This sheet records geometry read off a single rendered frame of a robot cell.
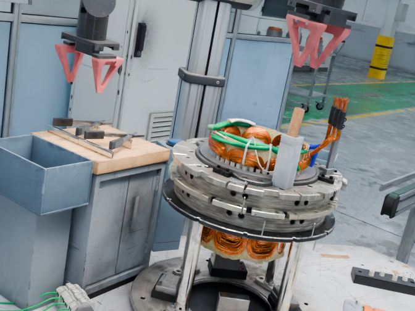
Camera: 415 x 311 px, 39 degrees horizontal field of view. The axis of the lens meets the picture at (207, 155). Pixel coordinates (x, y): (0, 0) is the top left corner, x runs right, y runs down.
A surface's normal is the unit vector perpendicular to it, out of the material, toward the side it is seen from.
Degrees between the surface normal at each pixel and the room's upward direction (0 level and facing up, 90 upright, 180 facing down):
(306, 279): 0
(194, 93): 90
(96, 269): 90
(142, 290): 0
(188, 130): 90
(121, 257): 90
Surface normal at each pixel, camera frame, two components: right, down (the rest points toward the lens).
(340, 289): 0.18, -0.95
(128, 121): 0.77, 0.30
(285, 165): -0.59, 0.11
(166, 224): 0.51, 0.32
